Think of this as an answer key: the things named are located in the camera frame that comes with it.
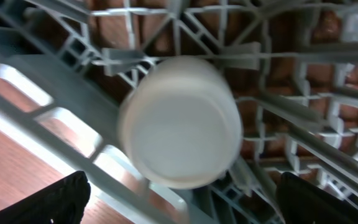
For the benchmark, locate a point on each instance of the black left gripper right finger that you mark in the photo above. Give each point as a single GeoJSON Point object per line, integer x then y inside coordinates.
{"type": "Point", "coordinates": [301, 202]}

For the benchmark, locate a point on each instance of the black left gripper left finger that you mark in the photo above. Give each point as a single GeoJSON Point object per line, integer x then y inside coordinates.
{"type": "Point", "coordinates": [62, 202]}

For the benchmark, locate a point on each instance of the grey plastic dish rack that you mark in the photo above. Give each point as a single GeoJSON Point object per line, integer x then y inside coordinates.
{"type": "Point", "coordinates": [66, 67]}

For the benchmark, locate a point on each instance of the white cup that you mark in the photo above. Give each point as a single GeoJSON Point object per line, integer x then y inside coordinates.
{"type": "Point", "coordinates": [181, 127]}

